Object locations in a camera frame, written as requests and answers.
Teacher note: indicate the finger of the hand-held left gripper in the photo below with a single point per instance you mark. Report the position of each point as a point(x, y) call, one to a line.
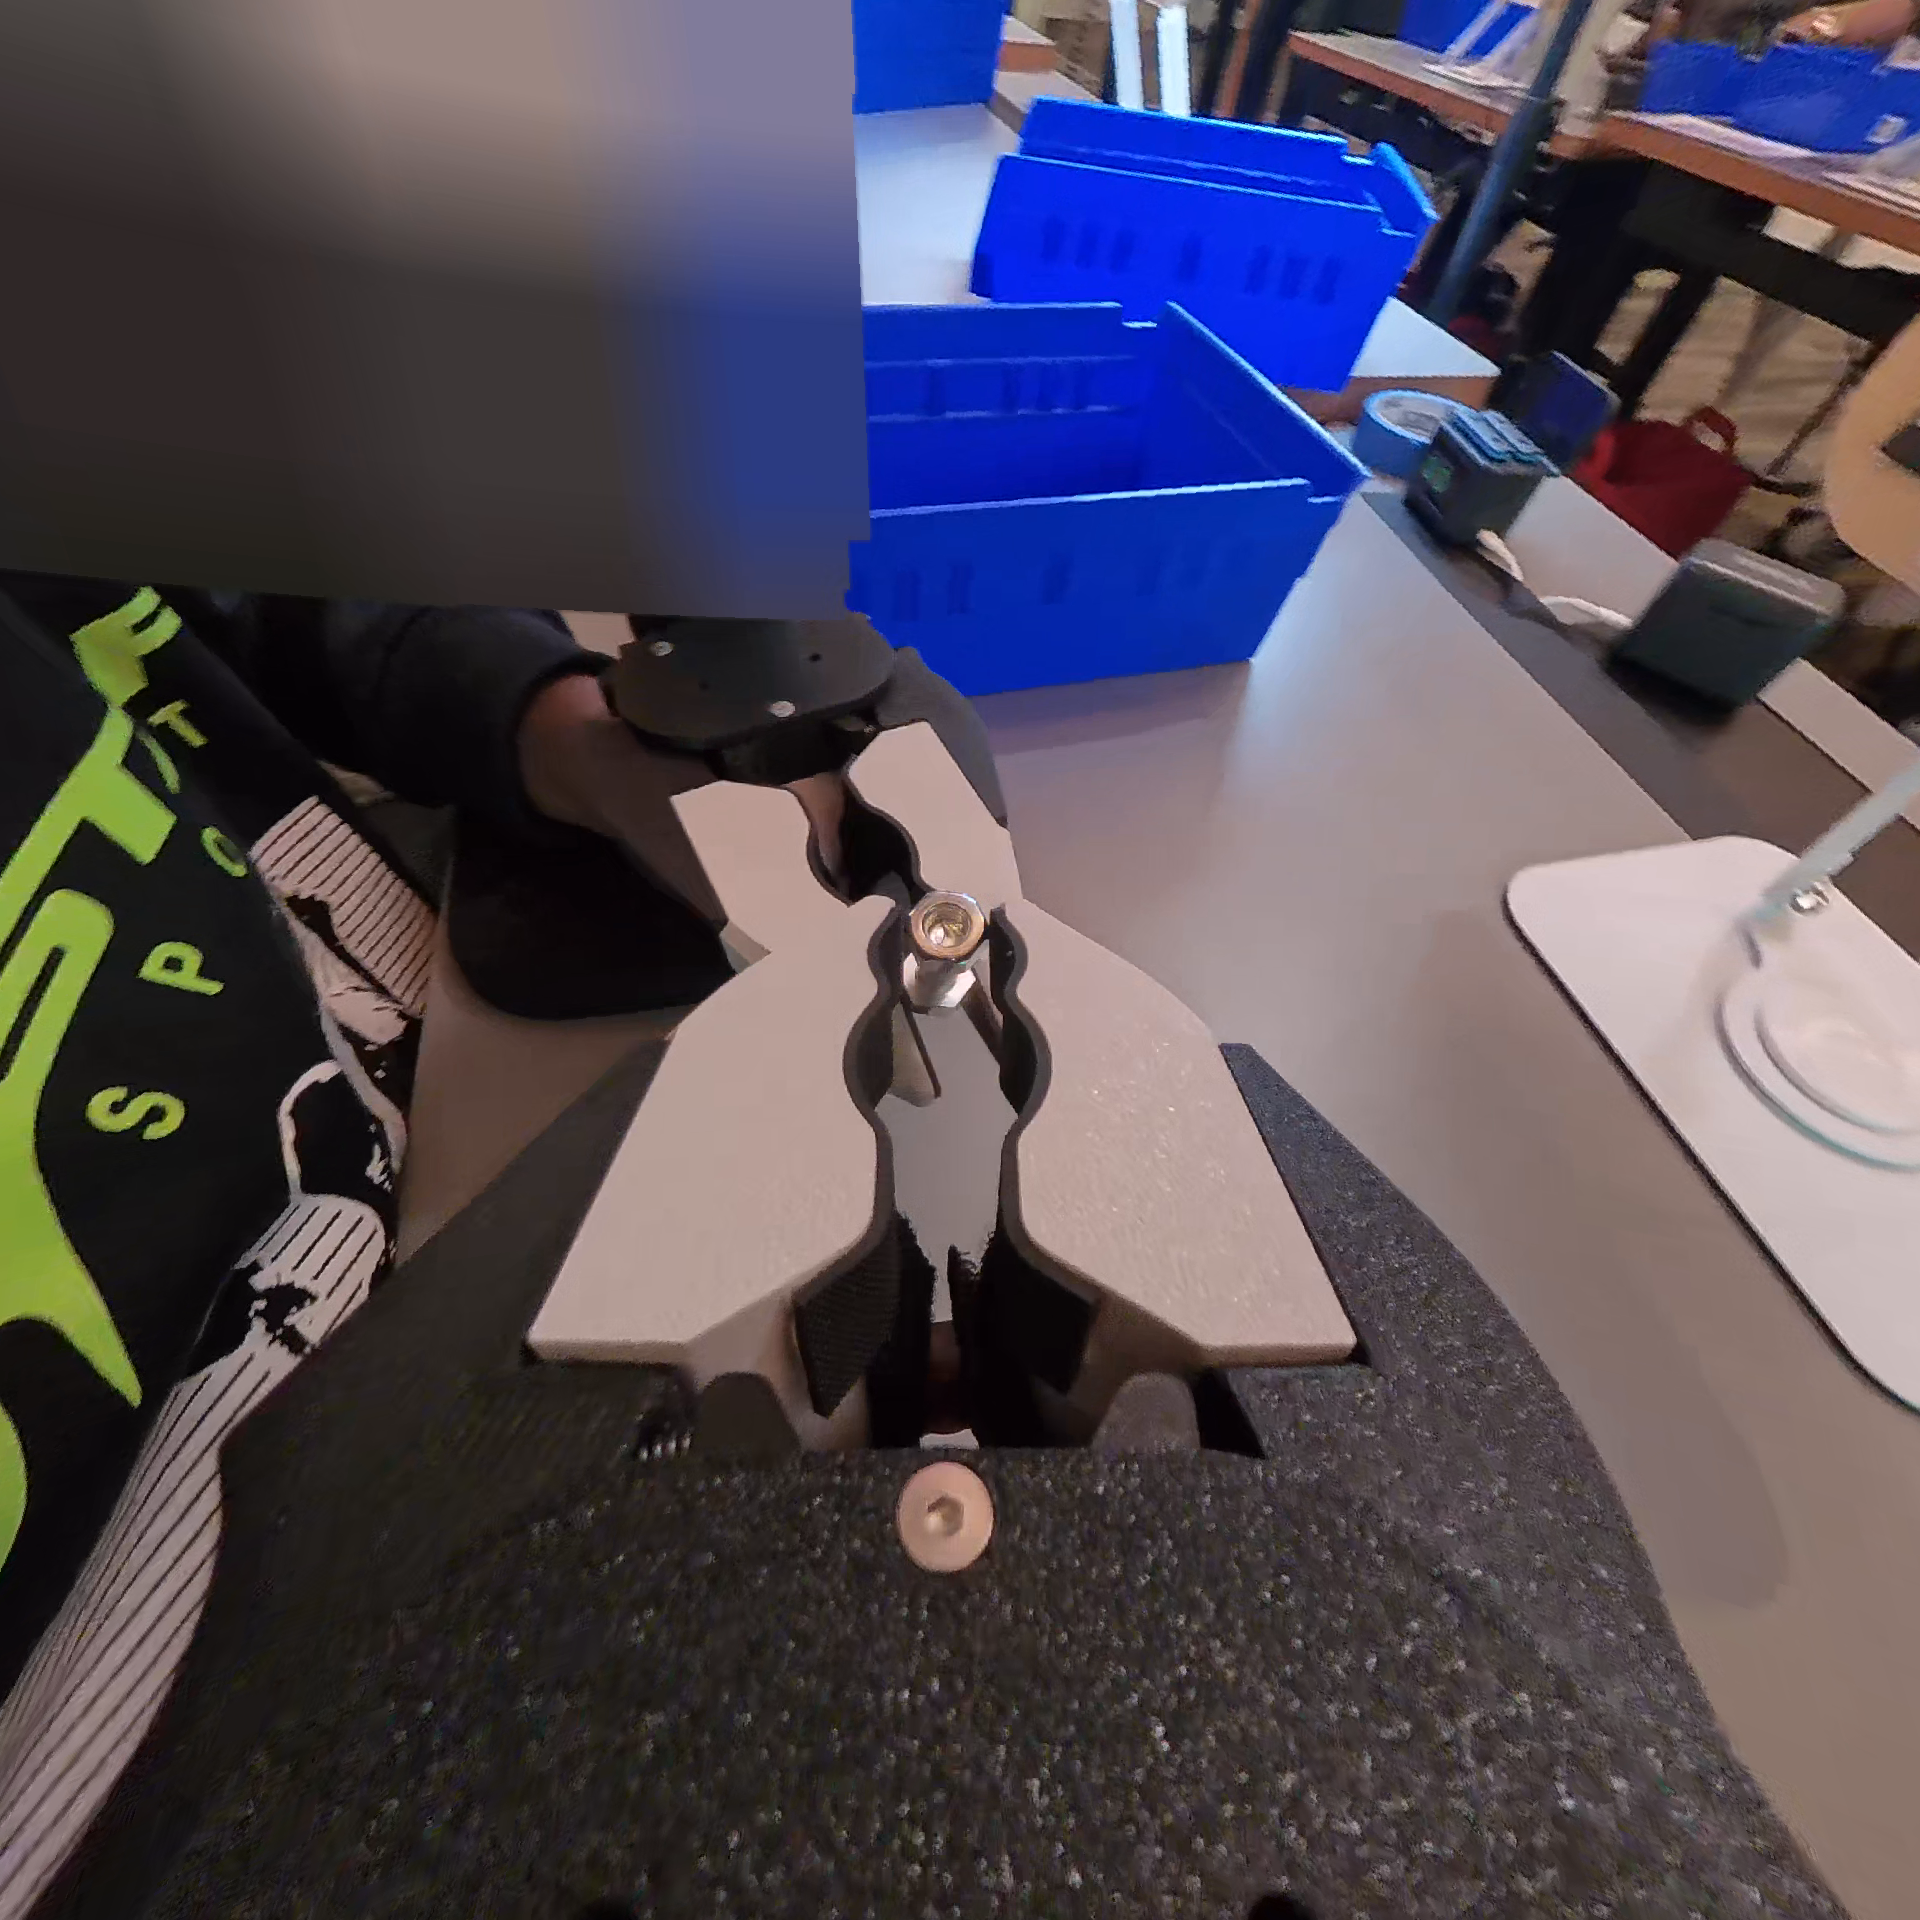
point(751, 869)
point(944, 810)

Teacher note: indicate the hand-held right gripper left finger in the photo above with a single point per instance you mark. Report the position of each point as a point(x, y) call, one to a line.
point(721, 1185)

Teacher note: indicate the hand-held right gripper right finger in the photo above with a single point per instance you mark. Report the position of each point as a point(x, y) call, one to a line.
point(1171, 1185)

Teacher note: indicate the short steel hex bolt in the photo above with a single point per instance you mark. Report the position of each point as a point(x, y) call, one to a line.
point(937, 992)

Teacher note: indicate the blue plastic bin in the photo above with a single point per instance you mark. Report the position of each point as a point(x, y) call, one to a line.
point(932, 54)
point(1200, 240)
point(1110, 569)

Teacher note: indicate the person's left forearm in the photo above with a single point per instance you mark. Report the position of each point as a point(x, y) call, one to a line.
point(405, 690)

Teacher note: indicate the person's left hand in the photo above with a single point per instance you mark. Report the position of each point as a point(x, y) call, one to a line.
point(599, 796)

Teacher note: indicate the person's right hand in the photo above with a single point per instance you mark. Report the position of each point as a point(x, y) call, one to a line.
point(950, 1372)

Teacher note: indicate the black wrist rest pad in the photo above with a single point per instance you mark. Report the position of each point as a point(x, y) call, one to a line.
point(587, 944)

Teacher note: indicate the white display stand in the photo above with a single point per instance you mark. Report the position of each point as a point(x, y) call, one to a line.
point(1636, 975)

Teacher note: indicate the blue tape roll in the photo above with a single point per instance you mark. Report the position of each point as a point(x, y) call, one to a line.
point(1381, 436)

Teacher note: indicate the person's printed black shirt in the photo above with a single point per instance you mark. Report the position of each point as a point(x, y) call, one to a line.
point(136, 1126)

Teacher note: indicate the black battery charger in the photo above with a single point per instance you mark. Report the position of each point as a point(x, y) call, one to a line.
point(1477, 480)

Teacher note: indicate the dark grey case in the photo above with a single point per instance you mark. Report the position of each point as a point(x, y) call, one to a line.
point(1725, 622)

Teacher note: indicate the red bag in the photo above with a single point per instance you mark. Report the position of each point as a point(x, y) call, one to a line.
point(1664, 480)

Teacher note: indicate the wood-top desk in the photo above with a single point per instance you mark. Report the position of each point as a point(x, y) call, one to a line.
point(1725, 165)

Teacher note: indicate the row of small blue bins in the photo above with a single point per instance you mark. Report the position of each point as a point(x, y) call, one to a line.
point(1769, 77)

